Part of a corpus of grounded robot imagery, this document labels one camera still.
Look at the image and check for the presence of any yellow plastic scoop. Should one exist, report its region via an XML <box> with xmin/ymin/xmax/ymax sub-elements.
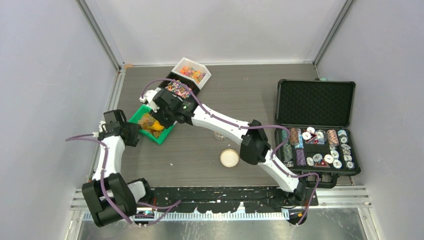
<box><xmin>149</xmin><ymin>121</ymin><xmax>165</xmax><ymax>132</ymax></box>

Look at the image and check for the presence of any green candy bin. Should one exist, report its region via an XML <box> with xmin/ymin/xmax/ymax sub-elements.
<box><xmin>129</xmin><ymin>104</ymin><xmax>175</xmax><ymax>145</ymax></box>

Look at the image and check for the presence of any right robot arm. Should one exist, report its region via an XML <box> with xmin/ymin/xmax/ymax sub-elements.
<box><xmin>139</xmin><ymin>88</ymin><xmax>308</xmax><ymax>205</ymax></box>

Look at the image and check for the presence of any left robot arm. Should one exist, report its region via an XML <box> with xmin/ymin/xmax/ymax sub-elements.
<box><xmin>82</xmin><ymin>109</ymin><xmax>154</xmax><ymax>227</ymax></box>

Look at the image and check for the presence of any black swirl lollipop bin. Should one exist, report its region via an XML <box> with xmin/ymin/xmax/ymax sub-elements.
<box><xmin>158</xmin><ymin>72</ymin><xmax>201</xmax><ymax>99</ymax></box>

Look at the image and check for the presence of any white gummy candy bin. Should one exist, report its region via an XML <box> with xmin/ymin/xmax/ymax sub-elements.
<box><xmin>171</xmin><ymin>57</ymin><xmax>212</xmax><ymax>90</ymax></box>

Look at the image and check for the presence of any clear plastic jar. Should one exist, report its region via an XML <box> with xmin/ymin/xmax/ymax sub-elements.
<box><xmin>213</xmin><ymin>131</ymin><xmax>228</xmax><ymax>141</ymax></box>

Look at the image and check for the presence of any black poker chip case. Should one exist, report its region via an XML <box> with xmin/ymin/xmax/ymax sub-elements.
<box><xmin>274</xmin><ymin>79</ymin><xmax>361</xmax><ymax>189</ymax></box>

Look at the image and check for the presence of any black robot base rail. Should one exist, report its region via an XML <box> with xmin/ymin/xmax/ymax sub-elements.
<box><xmin>122</xmin><ymin>185</ymin><xmax>319</xmax><ymax>215</ymax></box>

